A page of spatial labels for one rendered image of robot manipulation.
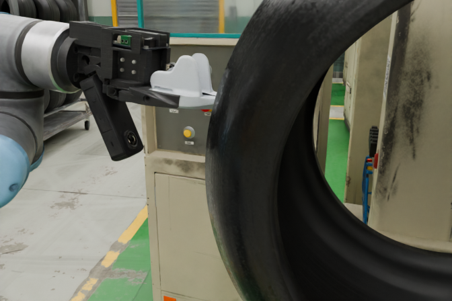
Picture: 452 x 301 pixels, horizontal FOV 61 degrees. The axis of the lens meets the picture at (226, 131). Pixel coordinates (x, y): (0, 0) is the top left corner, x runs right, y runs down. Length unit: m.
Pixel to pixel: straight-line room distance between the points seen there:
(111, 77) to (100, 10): 9.96
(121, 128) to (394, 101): 0.44
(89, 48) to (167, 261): 1.01
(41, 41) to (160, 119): 0.77
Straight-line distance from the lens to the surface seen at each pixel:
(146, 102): 0.44
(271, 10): 0.33
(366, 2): 0.30
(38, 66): 0.53
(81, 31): 0.51
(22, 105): 0.59
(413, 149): 0.71
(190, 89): 0.44
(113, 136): 0.50
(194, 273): 1.38
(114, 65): 0.47
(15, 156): 0.47
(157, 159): 1.25
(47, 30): 0.53
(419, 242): 0.76
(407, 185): 0.74
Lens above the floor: 1.32
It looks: 16 degrees down
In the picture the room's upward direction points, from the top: straight up
